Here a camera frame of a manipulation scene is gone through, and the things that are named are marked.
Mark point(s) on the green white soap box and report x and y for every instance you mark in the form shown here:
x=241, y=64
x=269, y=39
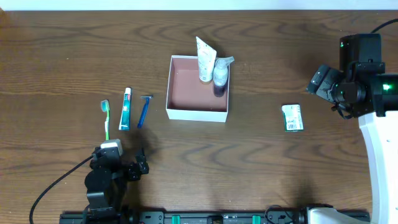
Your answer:
x=292, y=118

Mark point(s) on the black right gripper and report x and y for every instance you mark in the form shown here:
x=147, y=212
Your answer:
x=321, y=81

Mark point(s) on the teal white toothpaste tube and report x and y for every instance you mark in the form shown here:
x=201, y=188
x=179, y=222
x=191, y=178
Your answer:
x=124, y=123

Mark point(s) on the clear pump spray bottle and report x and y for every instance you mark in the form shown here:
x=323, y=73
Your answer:
x=220, y=75

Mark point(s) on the white box pink interior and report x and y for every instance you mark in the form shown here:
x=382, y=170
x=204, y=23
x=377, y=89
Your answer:
x=188, y=98

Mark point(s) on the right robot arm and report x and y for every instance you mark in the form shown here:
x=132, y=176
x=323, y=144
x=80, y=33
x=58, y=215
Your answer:
x=370, y=95

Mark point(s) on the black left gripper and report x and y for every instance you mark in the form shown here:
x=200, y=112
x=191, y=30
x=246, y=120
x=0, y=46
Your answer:
x=131, y=170

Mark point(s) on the white cosmetic squeeze tube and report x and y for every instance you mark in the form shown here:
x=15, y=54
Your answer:
x=206, y=60

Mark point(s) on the green toothbrush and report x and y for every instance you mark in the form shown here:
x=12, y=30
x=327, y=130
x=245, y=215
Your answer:
x=105, y=108

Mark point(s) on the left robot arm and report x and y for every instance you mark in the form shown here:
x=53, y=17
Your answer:
x=106, y=185

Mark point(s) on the blue disposable razor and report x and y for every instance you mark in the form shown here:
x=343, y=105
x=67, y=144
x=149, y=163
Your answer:
x=144, y=110

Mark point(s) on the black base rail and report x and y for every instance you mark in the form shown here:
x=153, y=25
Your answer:
x=273, y=216

